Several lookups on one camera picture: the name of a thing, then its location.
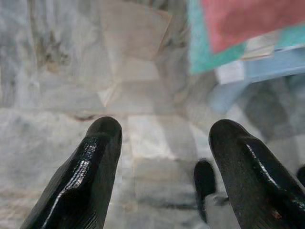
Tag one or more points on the pink fluffy pillow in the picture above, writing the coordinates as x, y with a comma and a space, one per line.
250, 21

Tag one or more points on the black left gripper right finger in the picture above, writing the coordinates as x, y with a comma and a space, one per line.
247, 181

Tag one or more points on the light blue child chair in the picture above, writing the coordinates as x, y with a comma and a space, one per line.
274, 64

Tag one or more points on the teal dotted pillow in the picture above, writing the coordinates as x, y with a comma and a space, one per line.
200, 52

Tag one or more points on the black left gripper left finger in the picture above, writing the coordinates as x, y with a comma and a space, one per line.
90, 171

